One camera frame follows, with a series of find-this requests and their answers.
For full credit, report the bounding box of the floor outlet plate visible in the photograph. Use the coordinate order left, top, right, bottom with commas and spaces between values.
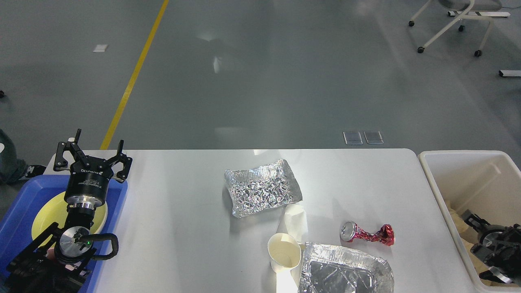
363, 131, 384, 144
343, 131, 363, 145

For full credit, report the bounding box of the left floor outlet plate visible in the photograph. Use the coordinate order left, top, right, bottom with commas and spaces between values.
343, 131, 363, 145

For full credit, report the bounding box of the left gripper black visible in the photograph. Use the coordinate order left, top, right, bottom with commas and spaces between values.
53, 129, 133, 210

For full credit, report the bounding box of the crumpled foil tray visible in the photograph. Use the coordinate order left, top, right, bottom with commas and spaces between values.
224, 158, 303, 219

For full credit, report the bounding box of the foil tray with paper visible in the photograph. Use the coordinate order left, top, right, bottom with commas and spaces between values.
298, 242, 394, 293

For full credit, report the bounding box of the white paper cup upright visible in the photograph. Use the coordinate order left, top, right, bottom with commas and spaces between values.
267, 232, 302, 274

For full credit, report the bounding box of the crushed red soda can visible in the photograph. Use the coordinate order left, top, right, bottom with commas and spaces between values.
340, 221, 396, 246

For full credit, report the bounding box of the person in grey trousers sneakers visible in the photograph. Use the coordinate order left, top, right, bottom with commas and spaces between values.
0, 130, 46, 185

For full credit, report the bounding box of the yellow plastic plate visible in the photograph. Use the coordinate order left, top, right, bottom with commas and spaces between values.
31, 191, 99, 240

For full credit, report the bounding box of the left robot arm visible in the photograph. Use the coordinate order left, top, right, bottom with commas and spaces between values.
5, 129, 133, 293

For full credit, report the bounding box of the white paper cup lying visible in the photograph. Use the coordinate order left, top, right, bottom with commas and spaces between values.
282, 204, 308, 244

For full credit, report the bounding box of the white rolling chair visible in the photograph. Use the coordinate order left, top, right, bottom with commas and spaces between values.
417, 0, 520, 57

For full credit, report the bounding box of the white furniture leg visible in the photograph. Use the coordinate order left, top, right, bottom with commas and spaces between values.
498, 69, 521, 78

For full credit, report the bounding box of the right floor outlet plate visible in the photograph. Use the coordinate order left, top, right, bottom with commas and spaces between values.
363, 131, 384, 144

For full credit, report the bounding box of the pink mug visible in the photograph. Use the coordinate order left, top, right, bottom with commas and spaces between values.
46, 248, 56, 262

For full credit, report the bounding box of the brown paper bag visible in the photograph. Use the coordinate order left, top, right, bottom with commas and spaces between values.
444, 200, 488, 275

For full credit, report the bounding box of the white plastic bin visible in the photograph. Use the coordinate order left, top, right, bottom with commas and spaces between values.
418, 150, 521, 293

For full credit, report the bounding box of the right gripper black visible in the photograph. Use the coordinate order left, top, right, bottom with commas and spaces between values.
462, 210, 521, 284

